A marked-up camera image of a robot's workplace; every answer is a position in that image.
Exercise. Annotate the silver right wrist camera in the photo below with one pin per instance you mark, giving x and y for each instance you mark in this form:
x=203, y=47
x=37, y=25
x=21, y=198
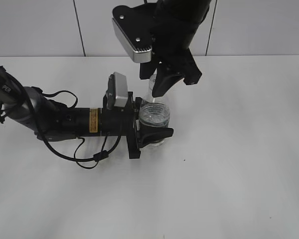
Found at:
x=132, y=31

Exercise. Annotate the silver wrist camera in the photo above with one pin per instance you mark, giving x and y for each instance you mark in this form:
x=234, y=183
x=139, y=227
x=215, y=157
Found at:
x=117, y=91
x=132, y=31

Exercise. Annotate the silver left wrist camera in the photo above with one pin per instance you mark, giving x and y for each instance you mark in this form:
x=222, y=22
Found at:
x=117, y=91

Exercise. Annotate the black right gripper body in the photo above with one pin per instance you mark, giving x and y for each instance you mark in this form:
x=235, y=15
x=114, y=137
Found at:
x=180, y=60

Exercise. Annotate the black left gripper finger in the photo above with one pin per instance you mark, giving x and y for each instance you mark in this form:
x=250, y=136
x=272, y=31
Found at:
x=150, y=135
x=138, y=103

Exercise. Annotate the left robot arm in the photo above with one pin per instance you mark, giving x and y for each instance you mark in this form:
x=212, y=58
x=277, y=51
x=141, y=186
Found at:
x=52, y=121

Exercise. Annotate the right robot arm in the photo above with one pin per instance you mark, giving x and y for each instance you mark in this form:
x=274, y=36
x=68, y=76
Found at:
x=174, y=25

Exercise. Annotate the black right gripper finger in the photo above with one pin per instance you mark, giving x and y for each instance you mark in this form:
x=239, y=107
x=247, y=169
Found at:
x=166, y=77
x=148, y=69

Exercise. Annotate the clear Cestbon water bottle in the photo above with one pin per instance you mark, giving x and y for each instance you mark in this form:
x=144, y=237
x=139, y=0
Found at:
x=154, y=111

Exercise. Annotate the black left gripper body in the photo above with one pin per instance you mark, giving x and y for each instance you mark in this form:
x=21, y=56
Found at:
x=121, y=122

